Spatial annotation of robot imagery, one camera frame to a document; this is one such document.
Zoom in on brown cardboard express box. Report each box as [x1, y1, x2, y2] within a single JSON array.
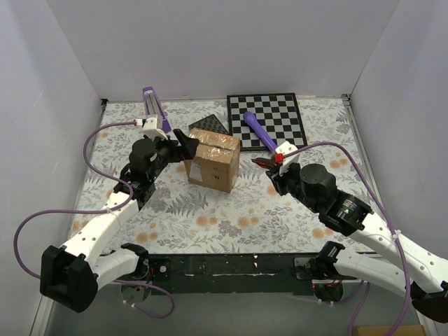
[[184, 128, 240, 193]]

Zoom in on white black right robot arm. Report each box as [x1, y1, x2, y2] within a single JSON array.
[[253, 157, 447, 323]]

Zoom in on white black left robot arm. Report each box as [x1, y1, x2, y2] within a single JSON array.
[[40, 129, 200, 313]]

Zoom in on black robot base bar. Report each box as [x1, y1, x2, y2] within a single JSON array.
[[108, 241, 346, 295]]

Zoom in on grey studded building plate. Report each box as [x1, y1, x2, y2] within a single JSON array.
[[188, 114, 229, 135]]

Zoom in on purple capped clear bottle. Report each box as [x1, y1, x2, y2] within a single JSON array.
[[142, 87, 172, 133]]

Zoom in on purple toy microphone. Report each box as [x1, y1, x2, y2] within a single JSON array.
[[243, 111, 277, 153]]

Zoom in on black white chessboard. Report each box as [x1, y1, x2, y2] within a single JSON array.
[[227, 92, 307, 152]]

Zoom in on brown cardboard boxes on floor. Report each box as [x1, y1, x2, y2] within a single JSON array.
[[351, 325, 430, 336]]

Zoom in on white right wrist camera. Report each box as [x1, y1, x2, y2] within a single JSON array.
[[274, 141, 300, 176]]

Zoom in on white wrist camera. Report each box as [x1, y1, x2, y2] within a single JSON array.
[[135, 115, 168, 140], [274, 141, 300, 176]]

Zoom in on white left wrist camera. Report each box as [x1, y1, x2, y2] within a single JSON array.
[[135, 115, 168, 140]]

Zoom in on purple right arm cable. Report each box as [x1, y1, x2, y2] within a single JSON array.
[[290, 141, 412, 336]]

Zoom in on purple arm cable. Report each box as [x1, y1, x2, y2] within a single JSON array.
[[13, 120, 175, 319], [290, 141, 412, 336]]

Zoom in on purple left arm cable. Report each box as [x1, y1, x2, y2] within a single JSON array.
[[13, 120, 175, 319]]

